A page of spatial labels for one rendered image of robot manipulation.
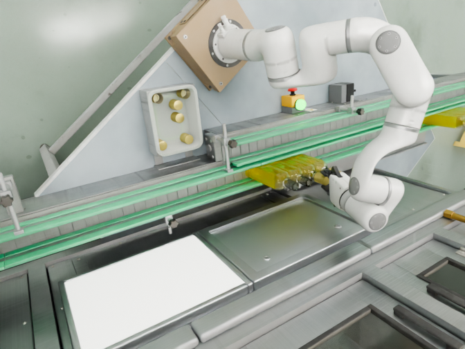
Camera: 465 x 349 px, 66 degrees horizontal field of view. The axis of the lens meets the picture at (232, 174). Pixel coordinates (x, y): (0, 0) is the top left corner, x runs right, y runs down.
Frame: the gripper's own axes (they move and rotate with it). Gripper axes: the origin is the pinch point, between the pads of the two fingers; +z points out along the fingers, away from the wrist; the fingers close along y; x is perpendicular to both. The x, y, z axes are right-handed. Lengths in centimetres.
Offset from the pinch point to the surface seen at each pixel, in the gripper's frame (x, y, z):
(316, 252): 14.5, -10.1, -21.6
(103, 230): 73, 2, -1
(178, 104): 42, 29, 23
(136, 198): 61, 8, 2
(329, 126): -19.6, 5.3, 36.6
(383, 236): -7.7, -12.4, -19.7
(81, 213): 76, 10, -3
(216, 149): 32.6, 12.4, 18.6
